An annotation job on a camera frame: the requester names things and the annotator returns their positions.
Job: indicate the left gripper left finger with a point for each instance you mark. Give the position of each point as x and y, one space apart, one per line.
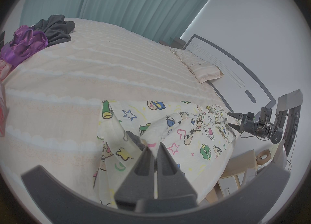
141 181

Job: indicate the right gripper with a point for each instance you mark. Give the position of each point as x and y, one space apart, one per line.
250 128

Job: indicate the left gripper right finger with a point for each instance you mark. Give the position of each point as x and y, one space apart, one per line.
172 181

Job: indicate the white printed pyjama top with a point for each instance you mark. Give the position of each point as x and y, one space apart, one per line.
194 145

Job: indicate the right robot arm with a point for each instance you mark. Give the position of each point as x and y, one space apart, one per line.
289 99

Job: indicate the bed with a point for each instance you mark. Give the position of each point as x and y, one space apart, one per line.
85 77

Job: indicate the pile of clothes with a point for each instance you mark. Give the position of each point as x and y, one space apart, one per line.
26 40

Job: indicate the light wooden bedside table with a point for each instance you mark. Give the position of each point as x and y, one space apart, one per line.
243 159

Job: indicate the pale pink pillow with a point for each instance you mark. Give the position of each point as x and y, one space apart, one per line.
201 67

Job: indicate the grey white bedside table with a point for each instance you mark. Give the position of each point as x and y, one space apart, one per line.
173 43

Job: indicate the blue-green curtain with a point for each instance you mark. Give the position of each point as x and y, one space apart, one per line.
133 4

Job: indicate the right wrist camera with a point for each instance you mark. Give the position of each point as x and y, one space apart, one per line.
250 116

